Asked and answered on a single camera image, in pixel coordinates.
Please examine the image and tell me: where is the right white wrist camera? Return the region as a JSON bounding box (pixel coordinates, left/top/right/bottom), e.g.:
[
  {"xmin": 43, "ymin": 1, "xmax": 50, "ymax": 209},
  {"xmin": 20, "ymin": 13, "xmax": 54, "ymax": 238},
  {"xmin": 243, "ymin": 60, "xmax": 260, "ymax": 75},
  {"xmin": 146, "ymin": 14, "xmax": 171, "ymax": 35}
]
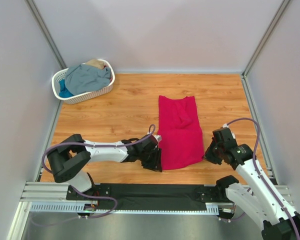
[{"xmin": 222, "ymin": 123, "xmax": 236, "ymax": 139}]

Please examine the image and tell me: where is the aluminium frame rail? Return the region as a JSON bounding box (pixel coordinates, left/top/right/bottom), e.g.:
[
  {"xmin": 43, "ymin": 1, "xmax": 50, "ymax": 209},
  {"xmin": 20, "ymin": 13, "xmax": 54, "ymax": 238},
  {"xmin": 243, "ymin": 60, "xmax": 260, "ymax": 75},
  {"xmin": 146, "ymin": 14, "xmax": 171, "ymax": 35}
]
[{"xmin": 6, "ymin": 101, "xmax": 67, "ymax": 240}]

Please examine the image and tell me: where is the right aluminium corner post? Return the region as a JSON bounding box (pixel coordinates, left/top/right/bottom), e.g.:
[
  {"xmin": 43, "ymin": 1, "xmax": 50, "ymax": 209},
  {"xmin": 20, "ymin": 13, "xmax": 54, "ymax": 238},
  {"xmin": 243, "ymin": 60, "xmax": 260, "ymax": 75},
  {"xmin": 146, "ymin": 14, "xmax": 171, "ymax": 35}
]
[{"xmin": 241, "ymin": 0, "xmax": 292, "ymax": 79}]

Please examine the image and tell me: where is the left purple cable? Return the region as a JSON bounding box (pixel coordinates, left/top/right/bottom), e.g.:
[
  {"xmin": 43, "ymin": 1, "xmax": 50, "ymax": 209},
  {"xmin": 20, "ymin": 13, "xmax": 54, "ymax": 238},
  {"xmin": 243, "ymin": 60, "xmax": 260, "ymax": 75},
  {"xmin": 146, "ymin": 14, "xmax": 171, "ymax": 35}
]
[{"xmin": 41, "ymin": 123, "xmax": 156, "ymax": 218}]

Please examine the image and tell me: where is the grey blue shirt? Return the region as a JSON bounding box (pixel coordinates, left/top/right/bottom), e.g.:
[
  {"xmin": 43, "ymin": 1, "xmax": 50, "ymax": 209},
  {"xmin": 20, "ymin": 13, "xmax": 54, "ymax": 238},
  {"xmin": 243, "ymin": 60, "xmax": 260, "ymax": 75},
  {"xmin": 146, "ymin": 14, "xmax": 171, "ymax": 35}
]
[{"xmin": 64, "ymin": 64, "xmax": 112, "ymax": 96}]

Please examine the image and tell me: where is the bright blue garment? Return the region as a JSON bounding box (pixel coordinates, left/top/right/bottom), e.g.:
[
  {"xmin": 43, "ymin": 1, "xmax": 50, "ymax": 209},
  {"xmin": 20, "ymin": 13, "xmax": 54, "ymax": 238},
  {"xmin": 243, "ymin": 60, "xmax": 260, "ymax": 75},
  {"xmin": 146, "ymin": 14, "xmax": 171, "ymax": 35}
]
[{"xmin": 58, "ymin": 79, "xmax": 74, "ymax": 98}]

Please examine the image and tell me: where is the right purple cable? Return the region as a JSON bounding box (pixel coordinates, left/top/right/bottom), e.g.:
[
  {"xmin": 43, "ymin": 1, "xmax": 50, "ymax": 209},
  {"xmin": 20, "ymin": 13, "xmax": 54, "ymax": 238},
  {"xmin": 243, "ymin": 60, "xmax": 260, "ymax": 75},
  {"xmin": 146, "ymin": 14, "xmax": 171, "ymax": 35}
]
[{"xmin": 224, "ymin": 117, "xmax": 300, "ymax": 240}]

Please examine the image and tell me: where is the beige garment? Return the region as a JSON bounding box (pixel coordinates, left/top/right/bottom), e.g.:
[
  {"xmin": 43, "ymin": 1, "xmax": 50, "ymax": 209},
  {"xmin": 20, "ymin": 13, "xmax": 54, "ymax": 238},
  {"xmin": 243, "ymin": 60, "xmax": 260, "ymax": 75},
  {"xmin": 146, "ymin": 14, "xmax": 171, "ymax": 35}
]
[{"xmin": 85, "ymin": 58, "xmax": 106, "ymax": 70}]

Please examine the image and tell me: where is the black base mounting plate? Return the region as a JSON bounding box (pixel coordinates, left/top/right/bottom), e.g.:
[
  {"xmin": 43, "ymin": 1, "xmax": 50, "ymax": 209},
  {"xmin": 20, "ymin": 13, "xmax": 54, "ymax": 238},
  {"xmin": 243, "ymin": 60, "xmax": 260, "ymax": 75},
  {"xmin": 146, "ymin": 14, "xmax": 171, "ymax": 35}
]
[{"xmin": 66, "ymin": 182, "xmax": 246, "ymax": 211}]

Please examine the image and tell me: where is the slotted grey cable duct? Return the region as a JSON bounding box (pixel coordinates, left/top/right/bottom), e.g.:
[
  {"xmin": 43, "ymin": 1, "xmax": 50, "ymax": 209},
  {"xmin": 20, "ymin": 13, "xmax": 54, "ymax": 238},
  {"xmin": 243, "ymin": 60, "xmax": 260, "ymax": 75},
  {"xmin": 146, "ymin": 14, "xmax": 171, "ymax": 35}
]
[{"xmin": 29, "ymin": 202, "xmax": 234, "ymax": 216}]

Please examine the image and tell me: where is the left aluminium corner post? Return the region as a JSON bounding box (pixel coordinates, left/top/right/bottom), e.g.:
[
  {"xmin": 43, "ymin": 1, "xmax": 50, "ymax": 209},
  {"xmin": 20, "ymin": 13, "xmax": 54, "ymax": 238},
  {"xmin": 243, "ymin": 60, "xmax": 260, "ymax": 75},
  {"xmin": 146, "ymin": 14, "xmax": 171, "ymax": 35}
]
[{"xmin": 25, "ymin": 0, "xmax": 67, "ymax": 69}]

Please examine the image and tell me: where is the red t shirt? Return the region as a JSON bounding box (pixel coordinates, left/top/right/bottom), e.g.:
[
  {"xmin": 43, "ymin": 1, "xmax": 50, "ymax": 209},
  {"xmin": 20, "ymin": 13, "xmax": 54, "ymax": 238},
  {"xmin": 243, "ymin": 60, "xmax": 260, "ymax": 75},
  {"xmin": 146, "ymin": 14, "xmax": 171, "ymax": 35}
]
[{"xmin": 158, "ymin": 95, "xmax": 204, "ymax": 171}]

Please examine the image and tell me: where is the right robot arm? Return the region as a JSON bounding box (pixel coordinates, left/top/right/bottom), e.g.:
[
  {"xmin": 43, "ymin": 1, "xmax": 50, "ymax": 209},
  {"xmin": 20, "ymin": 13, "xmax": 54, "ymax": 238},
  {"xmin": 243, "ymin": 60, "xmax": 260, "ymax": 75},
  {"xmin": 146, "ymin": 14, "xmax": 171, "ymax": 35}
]
[{"xmin": 204, "ymin": 127, "xmax": 300, "ymax": 240}]

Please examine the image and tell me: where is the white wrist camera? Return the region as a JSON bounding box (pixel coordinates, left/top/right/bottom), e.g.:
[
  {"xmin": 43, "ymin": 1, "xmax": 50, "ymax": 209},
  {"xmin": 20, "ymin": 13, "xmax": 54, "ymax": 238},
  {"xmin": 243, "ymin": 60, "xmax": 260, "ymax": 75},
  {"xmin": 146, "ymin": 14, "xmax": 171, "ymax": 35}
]
[
  {"xmin": 222, "ymin": 123, "xmax": 236, "ymax": 139},
  {"xmin": 150, "ymin": 135, "xmax": 162, "ymax": 145}
]

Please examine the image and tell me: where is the purple cable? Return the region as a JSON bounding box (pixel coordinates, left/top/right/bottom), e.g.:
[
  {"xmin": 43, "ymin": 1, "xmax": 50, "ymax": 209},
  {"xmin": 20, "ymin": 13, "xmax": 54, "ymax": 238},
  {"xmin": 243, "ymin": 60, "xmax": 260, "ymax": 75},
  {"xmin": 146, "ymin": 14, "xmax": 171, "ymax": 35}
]
[
  {"xmin": 224, "ymin": 117, "xmax": 300, "ymax": 240},
  {"xmin": 41, "ymin": 123, "xmax": 156, "ymax": 218}
]

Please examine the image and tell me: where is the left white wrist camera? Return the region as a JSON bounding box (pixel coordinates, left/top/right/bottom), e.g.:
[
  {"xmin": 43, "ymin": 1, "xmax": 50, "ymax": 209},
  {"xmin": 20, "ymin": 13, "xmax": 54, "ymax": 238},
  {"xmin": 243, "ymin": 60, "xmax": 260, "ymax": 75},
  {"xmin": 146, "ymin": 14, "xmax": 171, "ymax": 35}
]
[{"xmin": 150, "ymin": 135, "xmax": 162, "ymax": 145}]

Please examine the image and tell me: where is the aluminium corner post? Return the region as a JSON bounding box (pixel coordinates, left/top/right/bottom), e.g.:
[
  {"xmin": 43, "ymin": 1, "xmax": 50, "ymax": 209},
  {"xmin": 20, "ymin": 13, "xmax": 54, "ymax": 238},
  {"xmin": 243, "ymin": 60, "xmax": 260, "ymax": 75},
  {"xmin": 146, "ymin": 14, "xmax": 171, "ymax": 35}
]
[
  {"xmin": 241, "ymin": 0, "xmax": 292, "ymax": 79},
  {"xmin": 25, "ymin": 0, "xmax": 67, "ymax": 69}
]

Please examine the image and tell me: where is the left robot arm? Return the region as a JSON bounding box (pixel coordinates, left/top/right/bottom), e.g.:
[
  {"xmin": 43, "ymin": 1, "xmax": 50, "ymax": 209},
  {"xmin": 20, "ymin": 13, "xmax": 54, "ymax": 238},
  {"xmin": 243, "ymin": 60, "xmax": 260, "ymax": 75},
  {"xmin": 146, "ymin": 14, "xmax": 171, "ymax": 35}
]
[{"xmin": 46, "ymin": 133, "xmax": 162, "ymax": 193}]

